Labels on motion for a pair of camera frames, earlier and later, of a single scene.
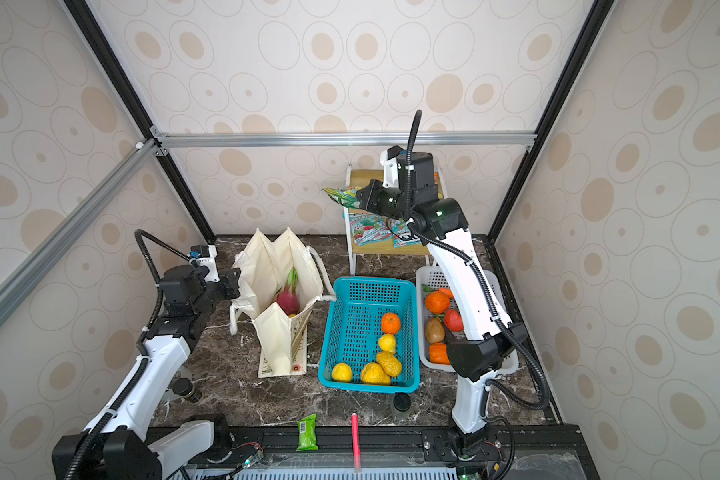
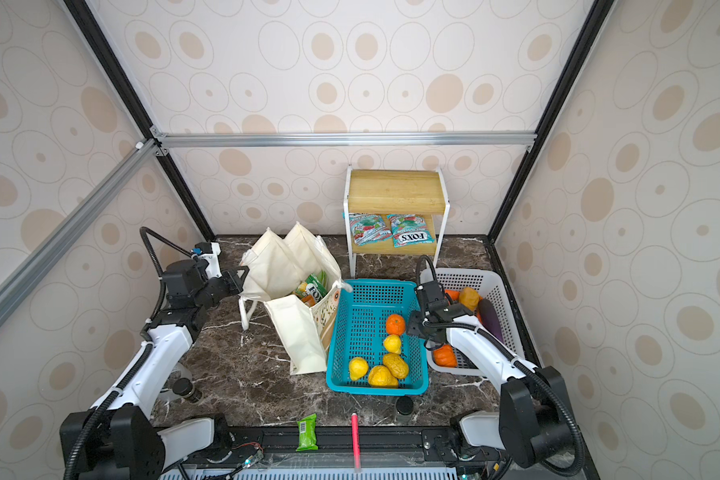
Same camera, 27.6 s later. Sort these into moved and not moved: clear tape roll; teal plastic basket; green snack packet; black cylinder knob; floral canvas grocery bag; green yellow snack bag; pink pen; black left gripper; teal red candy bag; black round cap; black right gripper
Moved: black right gripper; floral canvas grocery bag; green yellow snack bag
Not moved: pink pen; green snack packet; teal red candy bag; clear tape roll; black left gripper; teal plastic basket; black cylinder knob; black round cap
